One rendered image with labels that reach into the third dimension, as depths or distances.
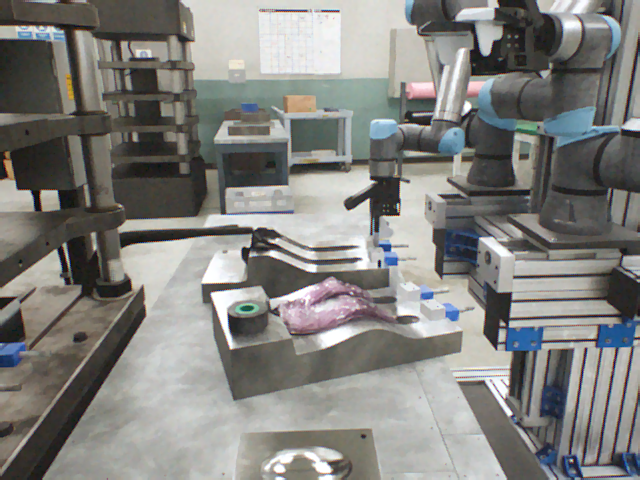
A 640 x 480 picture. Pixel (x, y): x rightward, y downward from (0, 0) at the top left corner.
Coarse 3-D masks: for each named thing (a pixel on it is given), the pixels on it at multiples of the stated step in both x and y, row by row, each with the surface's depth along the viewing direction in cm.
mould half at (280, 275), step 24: (336, 240) 158; (360, 240) 157; (216, 264) 146; (240, 264) 146; (264, 264) 133; (288, 264) 133; (336, 264) 138; (360, 264) 137; (384, 264) 137; (216, 288) 134; (240, 288) 134; (264, 288) 135; (288, 288) 135
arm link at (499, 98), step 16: (560, 0) 98; (576, 0) 96; (592, 0) 97; (496, 80) 98; (512, 80) 95; (528, 80) 92; (480, 96) 99; (496, 96) 96; (512, 96) 93; (496, 112) 98; (512, 112) 94
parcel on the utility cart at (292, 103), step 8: (288, 96) 690; (296, 96) 690; (304, 96) 692; (312, 96) 695; (288, 104) 690; (296, 104) 692; (304, 104) 694; (312, 104) 698; (288, 112) 693; (296, 112) 695; (304, 112) 698
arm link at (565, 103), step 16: (544, 80) 90; (560, 80) 84; (576, 80) 83; (592, 80) 83; (528, 96) 90; (544, 96) 87; (560, 96) 85; (576, 96) 84; (592, 96) 84; (528, 112) 91; (544, 112) 88; (560, 112) 85; (576, 112) 84; (592, 112) 85; (544, 128) 89; (560, 128) 86; (576, 128) 85
